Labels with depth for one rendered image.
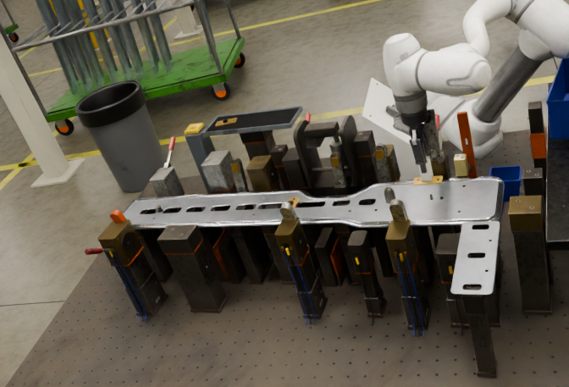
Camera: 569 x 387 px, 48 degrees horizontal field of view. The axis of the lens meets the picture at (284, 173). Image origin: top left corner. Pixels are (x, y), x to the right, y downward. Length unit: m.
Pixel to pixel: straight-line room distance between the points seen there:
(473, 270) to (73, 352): 1.45
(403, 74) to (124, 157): 3.33
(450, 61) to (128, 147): 3.42
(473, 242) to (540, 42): 0.69
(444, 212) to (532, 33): 0.63
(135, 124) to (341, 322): 2.97
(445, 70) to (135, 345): 1.40
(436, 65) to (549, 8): 0.56
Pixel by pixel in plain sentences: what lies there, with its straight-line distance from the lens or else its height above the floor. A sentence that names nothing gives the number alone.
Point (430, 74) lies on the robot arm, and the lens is 1.66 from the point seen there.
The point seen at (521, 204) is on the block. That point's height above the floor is 1.06.
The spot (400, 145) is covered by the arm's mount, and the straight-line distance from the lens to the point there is 2.57.
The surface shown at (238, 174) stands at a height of 1.06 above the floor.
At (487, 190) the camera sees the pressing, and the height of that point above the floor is 1.00.
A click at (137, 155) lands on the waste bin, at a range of 4.79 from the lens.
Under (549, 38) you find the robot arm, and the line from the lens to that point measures 2.12.
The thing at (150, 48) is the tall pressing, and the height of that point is 0.54.
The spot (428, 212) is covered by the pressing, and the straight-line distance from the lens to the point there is 1.93.
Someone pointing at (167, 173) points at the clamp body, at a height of 1.06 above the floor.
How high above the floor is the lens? 2.10
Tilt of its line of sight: 28 degrees down
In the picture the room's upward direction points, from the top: 18 degrees counter-clockwise
